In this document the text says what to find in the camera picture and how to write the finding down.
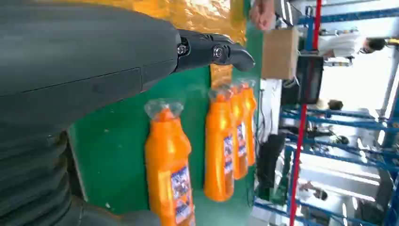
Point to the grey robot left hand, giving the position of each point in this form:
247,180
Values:
78,53

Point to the orange drink bottle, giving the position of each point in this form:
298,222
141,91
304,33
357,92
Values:
240,162
216,149
165,156
251,124

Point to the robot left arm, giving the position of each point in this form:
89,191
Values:
31,181

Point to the green table mat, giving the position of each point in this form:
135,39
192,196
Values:
118,156

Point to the yellow plastic sheet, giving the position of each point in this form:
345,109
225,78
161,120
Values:
193,12

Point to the person's left hand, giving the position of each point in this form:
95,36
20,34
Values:
261,14

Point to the brown cardboard box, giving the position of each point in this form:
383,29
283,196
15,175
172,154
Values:
279,53

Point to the black monitor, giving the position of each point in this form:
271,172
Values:
308,78

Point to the red pole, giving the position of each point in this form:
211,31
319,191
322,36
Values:
300,140

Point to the person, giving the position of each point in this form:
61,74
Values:
339,45

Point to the blue metal rack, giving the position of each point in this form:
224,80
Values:
343,121

